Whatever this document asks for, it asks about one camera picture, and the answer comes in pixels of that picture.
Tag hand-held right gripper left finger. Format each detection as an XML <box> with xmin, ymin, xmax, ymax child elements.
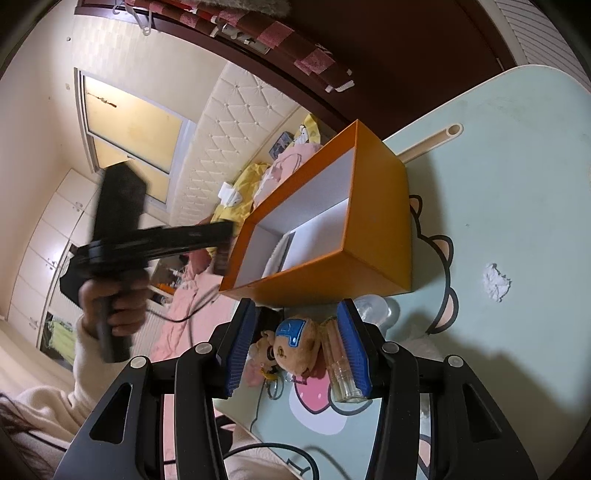
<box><xmin>53</xmin><ymin>298</ymin><xmax>259</xmax><ymax>480</ymax></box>

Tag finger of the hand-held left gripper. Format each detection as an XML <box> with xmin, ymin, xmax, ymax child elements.
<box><xmin>153</xmin><ymin>220</ymin><xmax>235</xmax><ymax>259</ymax></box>

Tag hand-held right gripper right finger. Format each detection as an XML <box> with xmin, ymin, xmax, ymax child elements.
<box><xmin>336</xmin><ymin>298</ymin><xmax>539</xmax><ymax>480</ymax></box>

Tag clear rectangular bottle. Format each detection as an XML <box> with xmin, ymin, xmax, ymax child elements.
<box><xmin>321</xmin><ymin>316</ymin><xmax>370</xmax><ymax>402</ymax></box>

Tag small pink plush toy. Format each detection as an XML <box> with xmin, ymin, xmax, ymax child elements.
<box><xmin>245</xmin><ymin>330</ymin><xmax>278</xmax><ymax>388</ymax></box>

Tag plush dog with blue cap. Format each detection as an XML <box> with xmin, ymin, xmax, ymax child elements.
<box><xmin>274</xmin><ymin>316</ymin><xmax>324</xmax><ymax>377</ymax></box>

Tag orange cardboard box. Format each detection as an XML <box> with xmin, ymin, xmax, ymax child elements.
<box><xmin>218</xmin><ymin>119</ymin><xmax>413</xmax><ymax>309</ymax></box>

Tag white plastic wrap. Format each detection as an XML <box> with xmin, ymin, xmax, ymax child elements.
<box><xmin>482</xmin><ymin>263</ymin><xmax>513</xmax><ymax>303</ymax></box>

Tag person's left forearm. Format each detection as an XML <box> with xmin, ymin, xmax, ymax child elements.
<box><xmin>14</xmin><ymin>318</ymin><xmax>116</xmax><ymax>439</ymax></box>

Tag person's left hand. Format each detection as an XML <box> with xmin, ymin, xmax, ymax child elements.
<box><xmin>78</xmin><ymin>270</ymin><xmax>153</xmax><ymax>337</ymax></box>

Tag clear plastic cup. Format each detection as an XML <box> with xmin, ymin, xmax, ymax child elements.
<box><xmin>353</xmin><ymin>295</ymin><xmax>400</xmax><ymax>333</ymax></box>

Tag white tissue on pillow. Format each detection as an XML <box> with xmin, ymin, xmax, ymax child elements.
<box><xmin>219</xmin><ymin>182</ymin><xmax>243</xmax><ymax>206</ymax></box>

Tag window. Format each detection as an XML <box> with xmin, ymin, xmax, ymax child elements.
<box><xmin>76</xmin><ymin>67</ymin><xmax>195</xmax><ymax>204</ymax></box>

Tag white wardrobe cabinets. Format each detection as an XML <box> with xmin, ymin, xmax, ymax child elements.
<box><xmin>7</xmin><ymin>168</ymin><xmax>100</xmax><ymax>347</ymax></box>

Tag cream tufted headboard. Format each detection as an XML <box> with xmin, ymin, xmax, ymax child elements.
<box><xmin>168</xmin><ymin>62</ymin><xmax>301</xmax><ymax>227</ymax></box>

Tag green cloth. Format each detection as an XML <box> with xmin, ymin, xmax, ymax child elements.
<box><xmin>45</xmin><ymin>316</ymin><xmax>77</xmax><ymax>367</ymax></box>

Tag yellow cartoon pillow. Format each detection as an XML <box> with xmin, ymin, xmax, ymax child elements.
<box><xmin>298</xmin><ymin>113</ymin><xmax>321</xmax><ymax>146</ymax></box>

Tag white clothes hanger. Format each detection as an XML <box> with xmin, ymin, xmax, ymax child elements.
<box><xmin>113</xmin><ymin>0</ymin><xmax>153</xmax><ymax>35</ymax></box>

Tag red pink striped scarf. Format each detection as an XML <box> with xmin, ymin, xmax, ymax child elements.
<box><xmin>152</xmin><ymin>0</ymin><xmax>356</xmax><ymax>93</ymax></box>

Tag person's dark hair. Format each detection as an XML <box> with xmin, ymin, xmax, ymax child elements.
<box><xmin>0</xmin><ymin>392</ymin><xmax>61</xmax><ymax>480</ymax></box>

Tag grey fur trim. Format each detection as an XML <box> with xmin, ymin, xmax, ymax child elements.
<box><xmin>198</xmin><ymin>0</ymin><xmax>291</xmax><ymax>19</ymax></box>

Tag dark brown door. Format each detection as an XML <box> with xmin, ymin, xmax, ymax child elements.
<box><xmin>76</xmin><ymin>0</ymin><xmax>513</xmax><ymax>139</ymax></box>

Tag white louvered wardrobe door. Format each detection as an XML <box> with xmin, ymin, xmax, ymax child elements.
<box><xmin>480</xmin><ymin>0</ymin><xmax>555</xmax><ymax>70</ymax></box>

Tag black cable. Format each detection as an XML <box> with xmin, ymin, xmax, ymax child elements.
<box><xmin>148</xmin><ymin>281</ymin><xmax>220</xmax><ymax>324</ymax></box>
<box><xmin>222</xmin><ymin>442</ymin><xmax>320</xmax><ymax>480</ymax></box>

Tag small photo frame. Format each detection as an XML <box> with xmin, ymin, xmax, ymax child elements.
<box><xmin>269</xmin><ymin>131</ymin><xmax>293</xmax><ymax>155</ymax></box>

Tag metal door handle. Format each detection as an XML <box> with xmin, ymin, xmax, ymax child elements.
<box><xmin>221</xmin><ymin>24</ymin><xmax>271</xmax><ymax>55</ymax></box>

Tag beige plastic tube handle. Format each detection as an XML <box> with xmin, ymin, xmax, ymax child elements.
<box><xmin>399</xmin><ymin>122</ymin><xmax>463</xmax><ymax>164</ymax></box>

